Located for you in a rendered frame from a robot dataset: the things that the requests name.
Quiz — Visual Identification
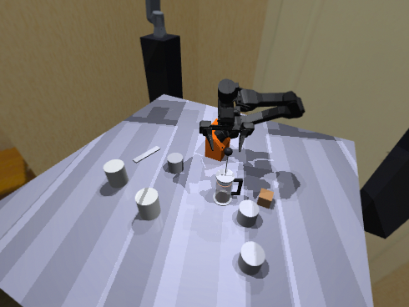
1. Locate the glass coffee press with black knob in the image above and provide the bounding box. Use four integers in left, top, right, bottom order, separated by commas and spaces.
213, 148, 243, 206

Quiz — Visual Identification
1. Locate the white flat bar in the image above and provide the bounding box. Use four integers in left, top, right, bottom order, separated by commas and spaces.
133, 146, 161, 163

